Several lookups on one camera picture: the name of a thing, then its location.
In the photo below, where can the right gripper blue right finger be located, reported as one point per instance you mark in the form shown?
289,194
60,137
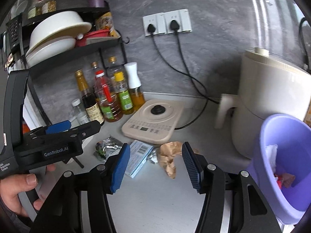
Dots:
195,166

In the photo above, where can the red paper carton piece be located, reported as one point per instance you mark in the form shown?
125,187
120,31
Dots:
284,180

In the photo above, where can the white double wall socket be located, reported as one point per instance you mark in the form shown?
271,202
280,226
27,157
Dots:
162,21

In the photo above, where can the silver crumpled foil wrapper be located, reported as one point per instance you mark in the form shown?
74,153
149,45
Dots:
152,156

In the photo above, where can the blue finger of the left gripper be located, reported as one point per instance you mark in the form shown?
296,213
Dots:
58,127

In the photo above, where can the silver snack wrapper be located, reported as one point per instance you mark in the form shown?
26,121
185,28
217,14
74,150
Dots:
106,148

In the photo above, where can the glass jar on shelf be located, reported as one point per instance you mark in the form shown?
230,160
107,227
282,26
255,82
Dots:
39,7

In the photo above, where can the gold cap clear bottle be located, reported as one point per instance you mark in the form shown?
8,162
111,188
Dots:
113,67

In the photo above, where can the dark soy sauce bottle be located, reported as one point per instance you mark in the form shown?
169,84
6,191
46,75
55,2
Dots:
88,98

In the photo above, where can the small white cap jar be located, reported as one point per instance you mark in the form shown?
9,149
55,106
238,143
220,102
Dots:
79,112

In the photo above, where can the white crumpled plastic bag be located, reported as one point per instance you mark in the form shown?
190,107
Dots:
271,153

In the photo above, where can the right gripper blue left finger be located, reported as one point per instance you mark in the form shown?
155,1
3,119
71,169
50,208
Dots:
120,163

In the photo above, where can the person's left hand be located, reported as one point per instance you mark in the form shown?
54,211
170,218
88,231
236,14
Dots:
15,184

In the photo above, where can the black metal shelf rack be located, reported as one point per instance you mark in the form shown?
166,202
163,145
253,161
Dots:
19,33

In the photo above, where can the beige induction cooker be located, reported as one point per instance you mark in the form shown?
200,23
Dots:
154,122

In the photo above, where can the yellow cap green label bottle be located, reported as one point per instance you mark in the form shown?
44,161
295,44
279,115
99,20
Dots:
123,93

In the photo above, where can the red container on shelf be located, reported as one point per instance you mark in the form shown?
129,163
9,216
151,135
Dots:
84,39

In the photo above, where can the white top oil sprayer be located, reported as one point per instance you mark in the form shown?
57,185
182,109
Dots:
134,85

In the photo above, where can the cream plate on shelf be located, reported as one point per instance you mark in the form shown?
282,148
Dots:
67,23

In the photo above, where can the white bowl on shelf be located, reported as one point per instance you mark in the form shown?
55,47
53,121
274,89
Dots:
50,49

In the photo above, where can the cream air fryer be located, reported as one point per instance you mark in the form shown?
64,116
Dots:
268,85

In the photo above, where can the brown crumpled paper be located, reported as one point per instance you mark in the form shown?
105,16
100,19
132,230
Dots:
166,154

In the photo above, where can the purple plastic bucket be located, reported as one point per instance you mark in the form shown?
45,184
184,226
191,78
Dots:
293,156

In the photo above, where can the red cap oil bottle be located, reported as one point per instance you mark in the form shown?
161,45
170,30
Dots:
108,100

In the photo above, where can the yellow snack packet on shelf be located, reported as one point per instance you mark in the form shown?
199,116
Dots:
105,22

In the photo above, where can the small white cardboard box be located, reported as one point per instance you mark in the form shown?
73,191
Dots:
139,153

